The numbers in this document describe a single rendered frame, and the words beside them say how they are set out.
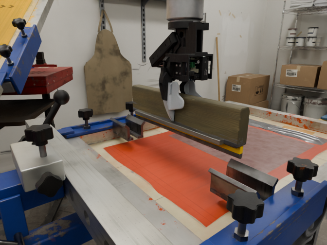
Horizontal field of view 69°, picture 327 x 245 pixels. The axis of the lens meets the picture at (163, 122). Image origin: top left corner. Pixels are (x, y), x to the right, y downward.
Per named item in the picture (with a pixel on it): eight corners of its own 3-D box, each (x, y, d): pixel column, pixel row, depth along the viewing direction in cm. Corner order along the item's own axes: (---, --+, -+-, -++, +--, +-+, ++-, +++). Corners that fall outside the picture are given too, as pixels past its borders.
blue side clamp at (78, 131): (145, 129, 91) (144, 112, 89) (153, 133, 87) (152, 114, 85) (63, 149, 73) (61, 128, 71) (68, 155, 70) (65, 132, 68)
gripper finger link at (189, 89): (198, 122, 54) (195, 83, 51) (181, 117, 59) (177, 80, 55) (207, 118, 56) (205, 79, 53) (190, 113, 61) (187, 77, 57)
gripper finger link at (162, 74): (161, 100, 52) (165, 59, 50) (156, 99, 53) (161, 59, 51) (177, 100, 55) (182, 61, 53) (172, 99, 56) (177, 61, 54)
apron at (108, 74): (131, 108, 283) (127, 11, 251) (134, 109, 277) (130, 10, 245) (87, 115, 252) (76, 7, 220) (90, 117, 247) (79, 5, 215)
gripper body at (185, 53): (186, 85, 47) (188, 19, 43) (160, 80, 54) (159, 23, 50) (212, 81, 52) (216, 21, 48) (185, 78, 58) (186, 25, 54)
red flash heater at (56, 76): (8, 81, 170) (5, 64, 166) (75, 80, 176) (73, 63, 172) (-54, 100, 113) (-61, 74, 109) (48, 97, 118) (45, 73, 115)
